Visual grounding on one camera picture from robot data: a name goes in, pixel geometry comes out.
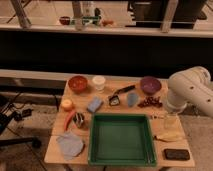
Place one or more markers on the clear glass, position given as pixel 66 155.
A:
pixel 170 121

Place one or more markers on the red chili pepper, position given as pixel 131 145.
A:
pixel 68 118

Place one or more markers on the grey-blue cloth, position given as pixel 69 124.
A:
pixel 70 145

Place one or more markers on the small metal fork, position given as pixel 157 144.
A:
pixel 156 117

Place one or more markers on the yellow round fruit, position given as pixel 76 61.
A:
pixel 67 105

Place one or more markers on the blue sponge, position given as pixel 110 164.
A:
pixel 94 104

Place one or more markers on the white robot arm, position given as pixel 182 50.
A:
pixel 189 86

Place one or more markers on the green plastic tray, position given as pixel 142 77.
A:
pixel 121 140

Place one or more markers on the purple bowl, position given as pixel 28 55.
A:
pixel 150 85

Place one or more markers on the red-orange bowl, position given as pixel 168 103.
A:
pixel 78 84

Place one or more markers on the yellow banana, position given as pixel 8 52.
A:
pixel 171 136

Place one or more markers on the white cup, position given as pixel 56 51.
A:
pixel 99 82

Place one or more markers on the black rectangular block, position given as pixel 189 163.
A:
pixel 177 154

